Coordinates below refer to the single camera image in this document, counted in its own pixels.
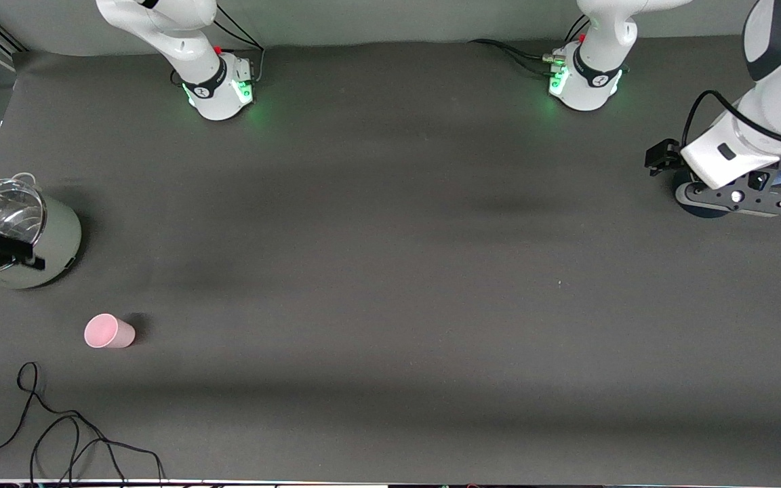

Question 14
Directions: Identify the glass lid beige knob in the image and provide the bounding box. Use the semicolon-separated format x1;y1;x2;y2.
0;178;47;276

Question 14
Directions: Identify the thin black loose cable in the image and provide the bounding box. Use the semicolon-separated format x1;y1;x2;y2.
0;361;165;483

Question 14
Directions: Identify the dark blue saucepan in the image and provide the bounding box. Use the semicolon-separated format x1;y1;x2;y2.
674;166;781;220

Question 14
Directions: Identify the pink plastic cup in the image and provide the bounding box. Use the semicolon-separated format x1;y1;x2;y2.
84;313;136;349

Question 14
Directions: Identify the dark grey table cloth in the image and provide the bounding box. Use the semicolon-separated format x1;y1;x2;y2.
0;34;781;483

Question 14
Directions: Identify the black left arm wrist cable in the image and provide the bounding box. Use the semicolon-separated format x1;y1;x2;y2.
681;89;781;151

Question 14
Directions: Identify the pale green cooking pot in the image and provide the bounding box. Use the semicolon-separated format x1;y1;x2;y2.
0;173;83;293

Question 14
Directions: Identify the black right arm base cable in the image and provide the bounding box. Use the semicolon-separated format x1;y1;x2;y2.
211;5;266;85

